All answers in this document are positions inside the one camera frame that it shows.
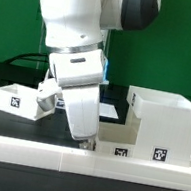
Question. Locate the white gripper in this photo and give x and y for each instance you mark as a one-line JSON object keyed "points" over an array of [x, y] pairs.
{"points": [[79, 76]]}

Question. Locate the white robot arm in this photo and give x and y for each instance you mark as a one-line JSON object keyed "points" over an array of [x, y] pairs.
{"points": [[74, 34]]}

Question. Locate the white U-shaped fence rail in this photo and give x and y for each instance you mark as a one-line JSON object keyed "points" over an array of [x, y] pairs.
{"points": [[64, 159]]}

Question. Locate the white drawer cabinet box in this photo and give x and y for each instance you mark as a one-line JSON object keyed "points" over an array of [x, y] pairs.
{"points": [[161, 124]]}

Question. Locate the white rear drawer tray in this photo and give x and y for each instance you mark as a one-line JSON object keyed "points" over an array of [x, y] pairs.
{"points": [[21, 100]]}

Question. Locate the white front drawer with knob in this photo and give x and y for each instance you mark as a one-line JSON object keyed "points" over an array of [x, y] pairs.
{"points": [[115, 139]]}

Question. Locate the white fiducial marker plate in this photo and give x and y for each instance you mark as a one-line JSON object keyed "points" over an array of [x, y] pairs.
{"points": [[106, 110]]}

